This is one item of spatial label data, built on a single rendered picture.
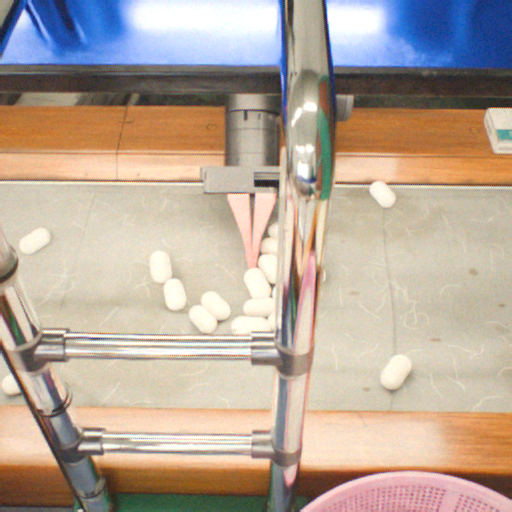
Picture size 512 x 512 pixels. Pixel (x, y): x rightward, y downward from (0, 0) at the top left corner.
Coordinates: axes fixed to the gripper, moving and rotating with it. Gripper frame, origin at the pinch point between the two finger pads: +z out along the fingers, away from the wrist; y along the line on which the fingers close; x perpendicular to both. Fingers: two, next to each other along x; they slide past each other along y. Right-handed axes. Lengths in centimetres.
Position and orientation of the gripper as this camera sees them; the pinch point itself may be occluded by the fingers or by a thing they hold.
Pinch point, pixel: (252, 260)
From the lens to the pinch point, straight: 69.5
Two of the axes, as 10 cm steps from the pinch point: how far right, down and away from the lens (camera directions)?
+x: 0.1, -0.2, 10.0
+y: 10.0, 0.1, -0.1
